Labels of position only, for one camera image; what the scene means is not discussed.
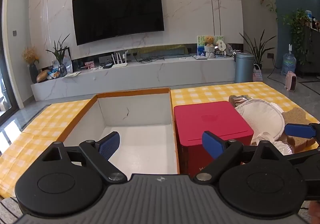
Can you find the bushy green cabinet plant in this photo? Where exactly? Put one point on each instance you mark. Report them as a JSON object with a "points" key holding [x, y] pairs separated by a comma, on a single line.
{"points": [[297, 24]]}

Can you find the yellow checkered tablecloth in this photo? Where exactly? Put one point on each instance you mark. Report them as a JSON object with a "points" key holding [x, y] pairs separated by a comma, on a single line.
{"points": [[37, 126]]}

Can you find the blue snack packet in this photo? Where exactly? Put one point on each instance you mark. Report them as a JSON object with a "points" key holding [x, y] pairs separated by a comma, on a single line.
{"points": [[53, 73]]}

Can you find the white round fan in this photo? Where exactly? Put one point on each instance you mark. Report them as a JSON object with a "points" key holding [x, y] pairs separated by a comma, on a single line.
{"points": [[221, 46]]}

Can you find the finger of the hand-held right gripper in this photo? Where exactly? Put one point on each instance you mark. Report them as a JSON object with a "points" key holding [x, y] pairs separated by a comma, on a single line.
{"points": [[310, 161], [297, 130]]}

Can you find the brown and silver packet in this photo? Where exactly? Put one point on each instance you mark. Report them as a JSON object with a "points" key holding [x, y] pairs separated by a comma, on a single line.
{"points": [[237, 100]]}

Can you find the clear plastic bag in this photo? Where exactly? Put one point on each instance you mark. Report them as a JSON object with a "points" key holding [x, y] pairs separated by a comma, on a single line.
{"points": [[282, 146]]}

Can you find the brown gourd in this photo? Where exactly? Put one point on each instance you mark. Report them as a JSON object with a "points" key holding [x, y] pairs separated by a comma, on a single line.
{"points": [[43, 76]]}

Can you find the green leafy potted plant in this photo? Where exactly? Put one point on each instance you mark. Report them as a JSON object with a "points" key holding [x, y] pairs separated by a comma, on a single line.
{"points": [[60, 51]]}

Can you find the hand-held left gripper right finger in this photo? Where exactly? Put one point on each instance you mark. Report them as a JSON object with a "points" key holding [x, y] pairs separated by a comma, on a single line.
{"points": [[212, 144]]}

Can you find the red box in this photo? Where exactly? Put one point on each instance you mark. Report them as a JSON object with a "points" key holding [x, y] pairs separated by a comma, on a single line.
{"points": [[200, 126]]}

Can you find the white router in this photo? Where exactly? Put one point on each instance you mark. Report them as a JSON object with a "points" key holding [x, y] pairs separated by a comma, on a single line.
{"points": [[119, 65]]}

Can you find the black wall television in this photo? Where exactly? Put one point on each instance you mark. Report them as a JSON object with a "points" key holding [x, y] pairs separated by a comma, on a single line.
{"points": [[117, 11]]}

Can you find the white marble TV cabinet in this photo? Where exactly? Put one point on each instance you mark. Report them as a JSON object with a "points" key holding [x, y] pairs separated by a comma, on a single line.
{"points": [[150, 74]]}

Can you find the clear large water bottle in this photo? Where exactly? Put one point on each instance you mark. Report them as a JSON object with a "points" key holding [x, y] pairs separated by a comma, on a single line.
{"points": [[67, 65]]}

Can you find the tall snake plant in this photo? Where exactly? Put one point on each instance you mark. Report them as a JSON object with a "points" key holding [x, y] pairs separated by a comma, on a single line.
{"points": [[257, 51]]}

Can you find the white round cloth pad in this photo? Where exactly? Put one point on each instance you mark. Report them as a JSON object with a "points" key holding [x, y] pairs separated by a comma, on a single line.
{"points": [[260, 119]]}

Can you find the blue water jug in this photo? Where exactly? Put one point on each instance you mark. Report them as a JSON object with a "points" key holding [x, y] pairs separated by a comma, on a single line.
{"points": [[288, 64]]}

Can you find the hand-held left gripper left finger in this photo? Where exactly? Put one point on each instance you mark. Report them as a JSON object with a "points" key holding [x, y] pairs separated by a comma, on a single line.
{"points": [[110, 145]]}

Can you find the grey-blue trash can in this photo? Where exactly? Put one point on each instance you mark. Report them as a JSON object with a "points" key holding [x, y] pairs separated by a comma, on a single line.
{"points": [[243, 69]]}

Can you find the glass balcony door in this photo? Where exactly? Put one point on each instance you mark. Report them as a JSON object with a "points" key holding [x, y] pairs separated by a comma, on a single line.
{"points": [[3, 39]]}

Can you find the pink card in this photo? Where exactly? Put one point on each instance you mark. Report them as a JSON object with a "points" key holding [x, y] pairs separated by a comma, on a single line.
{"points": [[89, 65]]}

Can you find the dark cabinet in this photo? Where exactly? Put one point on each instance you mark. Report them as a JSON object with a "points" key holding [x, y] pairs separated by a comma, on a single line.
{"points": [[311, 51]]}

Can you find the pink space heater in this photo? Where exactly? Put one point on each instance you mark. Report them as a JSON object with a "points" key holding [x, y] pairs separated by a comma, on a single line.
{"points": [[290, 81]]}

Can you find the yellow dried flowers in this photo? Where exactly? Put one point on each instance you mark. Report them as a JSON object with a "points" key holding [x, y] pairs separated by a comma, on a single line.
{"points": [[30, 55]]}

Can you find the loose papers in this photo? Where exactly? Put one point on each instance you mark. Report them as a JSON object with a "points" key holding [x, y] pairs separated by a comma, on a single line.
{"points": [[72, 74]]}

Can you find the orange-rimmed cardboard box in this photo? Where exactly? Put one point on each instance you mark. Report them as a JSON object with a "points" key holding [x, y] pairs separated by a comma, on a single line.
{"points": [[140, 139]]}

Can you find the brown bread-shaped sponge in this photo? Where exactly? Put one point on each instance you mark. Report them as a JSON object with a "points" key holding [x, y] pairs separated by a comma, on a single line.
{"points": [[295, 116], [298, 141]]}

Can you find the brown teddy bear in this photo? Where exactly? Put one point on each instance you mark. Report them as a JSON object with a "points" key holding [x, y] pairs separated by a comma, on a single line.
{"points": [[209, 40]]}

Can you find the dark vase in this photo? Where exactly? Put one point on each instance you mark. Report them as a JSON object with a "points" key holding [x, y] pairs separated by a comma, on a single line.
{"points": [[33, 74]]}

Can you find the pink woven bag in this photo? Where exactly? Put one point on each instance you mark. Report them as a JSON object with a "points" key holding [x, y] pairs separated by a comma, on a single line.
{"points": [[257, 74]]}

